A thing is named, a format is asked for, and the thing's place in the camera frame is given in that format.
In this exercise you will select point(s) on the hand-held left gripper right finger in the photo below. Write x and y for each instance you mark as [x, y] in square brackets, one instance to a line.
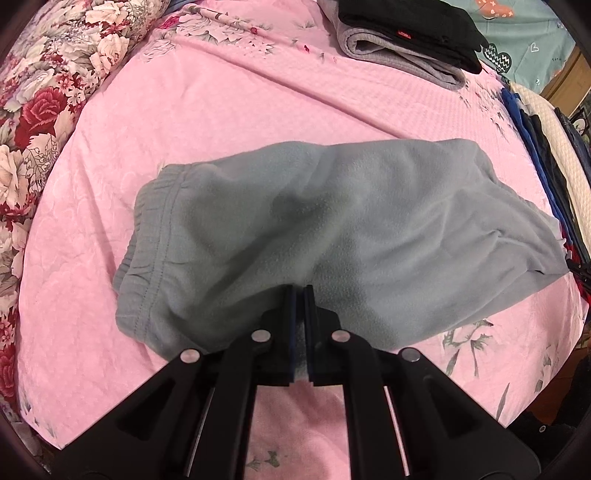
[310, 332]

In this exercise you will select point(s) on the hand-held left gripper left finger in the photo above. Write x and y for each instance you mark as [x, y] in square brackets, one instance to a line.
[291, 332]

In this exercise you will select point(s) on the grey fleece pants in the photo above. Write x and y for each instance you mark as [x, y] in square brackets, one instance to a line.
[323, 221]

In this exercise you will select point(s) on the folded grey pants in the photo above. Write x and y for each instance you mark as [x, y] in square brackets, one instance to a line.
[401, 55]

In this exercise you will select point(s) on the folded black pants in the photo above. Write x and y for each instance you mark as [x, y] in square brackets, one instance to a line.
[415, 23]

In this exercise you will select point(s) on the pink bed sheet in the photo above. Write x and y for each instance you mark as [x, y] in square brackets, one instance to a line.
[221, 101]

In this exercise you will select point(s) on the pile of folded clothes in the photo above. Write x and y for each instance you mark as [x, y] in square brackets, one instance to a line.
[554, 152]

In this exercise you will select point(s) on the floral quilt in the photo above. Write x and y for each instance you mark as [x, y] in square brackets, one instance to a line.
[41, 92]

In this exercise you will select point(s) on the teal patterned cloth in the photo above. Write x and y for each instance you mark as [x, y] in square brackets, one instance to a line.
[521, 32]

